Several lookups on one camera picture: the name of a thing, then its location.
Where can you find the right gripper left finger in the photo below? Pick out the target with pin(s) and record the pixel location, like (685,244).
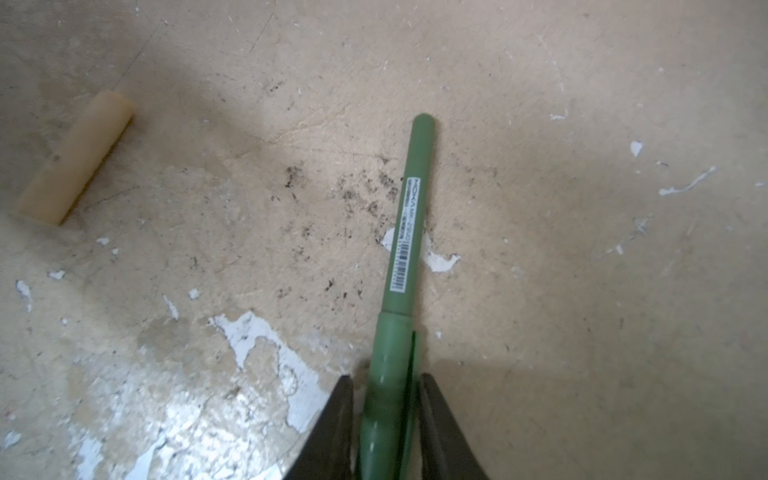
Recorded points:
(326,453)

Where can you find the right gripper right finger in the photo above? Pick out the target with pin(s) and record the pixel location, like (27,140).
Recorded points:
(445,451)

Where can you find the dark green pen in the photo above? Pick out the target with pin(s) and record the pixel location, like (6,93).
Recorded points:
(389,408)

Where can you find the beige pen cap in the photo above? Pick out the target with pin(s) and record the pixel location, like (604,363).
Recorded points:
(54,190)

